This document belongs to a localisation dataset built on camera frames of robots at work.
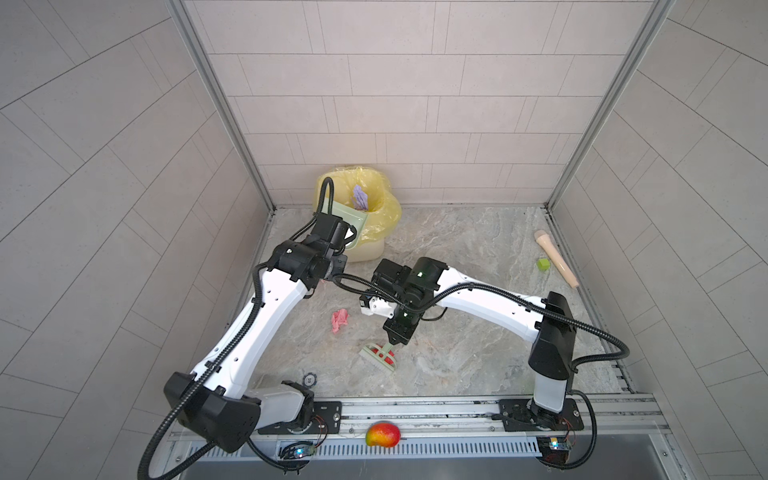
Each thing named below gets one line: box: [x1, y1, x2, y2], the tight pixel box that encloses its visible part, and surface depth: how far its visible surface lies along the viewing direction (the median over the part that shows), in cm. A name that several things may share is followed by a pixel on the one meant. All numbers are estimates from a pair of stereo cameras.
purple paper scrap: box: [354, 184, 368, 210], surface depth 97 cm
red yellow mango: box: [365, 422, 401, 448], surface depth 68 cm
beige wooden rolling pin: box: [534, 230, 579, 288], surface depth 103 cm
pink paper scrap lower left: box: [331, 308, 349, 334], surface depth 88 cm
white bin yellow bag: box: [313, 166, 402, 263], surface depth 95 cm
